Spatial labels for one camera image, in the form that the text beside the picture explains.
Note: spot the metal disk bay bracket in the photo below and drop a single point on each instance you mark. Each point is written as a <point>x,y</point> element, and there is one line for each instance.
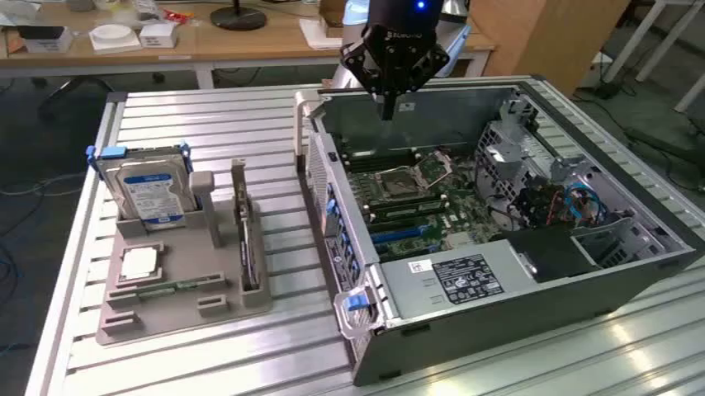
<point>622,243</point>

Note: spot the white round container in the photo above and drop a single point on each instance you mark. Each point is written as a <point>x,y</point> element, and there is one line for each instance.
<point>112,39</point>

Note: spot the grey cup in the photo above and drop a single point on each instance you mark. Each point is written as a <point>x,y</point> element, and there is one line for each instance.
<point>79,5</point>

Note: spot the white labelled box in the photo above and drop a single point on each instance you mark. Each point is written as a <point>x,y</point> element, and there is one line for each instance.
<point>159,35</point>

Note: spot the black power adapter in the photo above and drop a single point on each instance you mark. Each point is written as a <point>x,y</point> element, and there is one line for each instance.
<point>605,90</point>

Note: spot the blue PCIe expansion slot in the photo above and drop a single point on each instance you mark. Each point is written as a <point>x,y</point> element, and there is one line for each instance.
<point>399,236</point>

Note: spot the black graphics card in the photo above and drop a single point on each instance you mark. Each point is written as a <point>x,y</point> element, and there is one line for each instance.
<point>246,247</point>

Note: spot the white floor device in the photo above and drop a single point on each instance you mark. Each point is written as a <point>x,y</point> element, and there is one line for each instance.
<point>597,70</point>

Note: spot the cardboard box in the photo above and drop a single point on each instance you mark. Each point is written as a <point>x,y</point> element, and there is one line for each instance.
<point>330,12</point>

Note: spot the white paper stack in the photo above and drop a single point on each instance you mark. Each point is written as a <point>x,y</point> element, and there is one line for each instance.
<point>319,37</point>

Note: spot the installed RAM stick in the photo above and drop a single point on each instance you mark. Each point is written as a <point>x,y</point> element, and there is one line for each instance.
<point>405,213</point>
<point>407,205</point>

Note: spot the white table frame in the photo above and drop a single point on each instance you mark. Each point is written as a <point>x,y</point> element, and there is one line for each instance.
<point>633,41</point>

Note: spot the black round lamp base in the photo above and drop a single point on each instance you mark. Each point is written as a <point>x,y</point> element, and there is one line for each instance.
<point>238,18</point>

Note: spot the green motherboard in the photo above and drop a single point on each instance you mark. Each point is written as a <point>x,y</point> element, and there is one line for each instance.
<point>457,214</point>

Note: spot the CPU socket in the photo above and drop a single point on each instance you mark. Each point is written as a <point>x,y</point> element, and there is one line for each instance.
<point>398,183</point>

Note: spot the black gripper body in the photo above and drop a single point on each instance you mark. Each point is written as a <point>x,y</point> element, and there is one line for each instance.
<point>405,16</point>

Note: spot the black plastic shroud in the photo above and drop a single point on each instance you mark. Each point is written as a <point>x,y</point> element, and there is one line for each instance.
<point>550,255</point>

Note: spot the empty black RAM slot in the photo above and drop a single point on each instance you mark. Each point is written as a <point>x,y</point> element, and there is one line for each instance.
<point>374,149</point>
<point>377,154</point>
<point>379,160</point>

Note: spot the wooden desk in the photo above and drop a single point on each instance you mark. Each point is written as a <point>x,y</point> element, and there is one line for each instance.
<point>247,45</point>

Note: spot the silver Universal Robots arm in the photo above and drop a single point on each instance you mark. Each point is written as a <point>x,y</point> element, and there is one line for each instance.
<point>347,76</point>

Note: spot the open black PC case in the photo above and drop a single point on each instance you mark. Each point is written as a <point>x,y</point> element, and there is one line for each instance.
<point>495,330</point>

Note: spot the grey parts rack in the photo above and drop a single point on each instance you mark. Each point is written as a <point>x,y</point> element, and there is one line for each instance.
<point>182,255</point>

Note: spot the black office chair base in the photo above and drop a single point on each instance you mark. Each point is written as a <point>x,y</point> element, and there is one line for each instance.
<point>71,88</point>

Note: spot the metal socket cover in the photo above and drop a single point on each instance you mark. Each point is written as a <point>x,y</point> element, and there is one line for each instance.
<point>435,167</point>

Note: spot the red packet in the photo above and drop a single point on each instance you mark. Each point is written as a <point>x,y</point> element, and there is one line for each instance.
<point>179,16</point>

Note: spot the wooden cabinet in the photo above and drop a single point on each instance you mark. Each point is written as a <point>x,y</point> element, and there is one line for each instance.
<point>550,41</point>

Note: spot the loose green RAM stick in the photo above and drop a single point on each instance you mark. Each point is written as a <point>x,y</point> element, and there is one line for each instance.
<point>164,286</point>

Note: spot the grey power supply unit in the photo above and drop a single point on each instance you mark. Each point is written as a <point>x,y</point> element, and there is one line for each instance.
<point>405,297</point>

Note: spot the hard disk with blue bracket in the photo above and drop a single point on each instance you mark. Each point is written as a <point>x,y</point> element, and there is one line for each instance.
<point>148,194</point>

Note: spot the white box with black top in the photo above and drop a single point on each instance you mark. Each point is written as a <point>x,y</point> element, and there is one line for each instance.
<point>47,39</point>

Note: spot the perforated metal disk bay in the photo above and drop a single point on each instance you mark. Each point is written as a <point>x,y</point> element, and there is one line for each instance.
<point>495,140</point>

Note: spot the silver CPU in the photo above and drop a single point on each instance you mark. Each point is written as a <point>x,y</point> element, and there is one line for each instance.
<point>138,264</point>

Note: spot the black stand base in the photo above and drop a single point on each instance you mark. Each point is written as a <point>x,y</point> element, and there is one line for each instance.
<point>666,142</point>

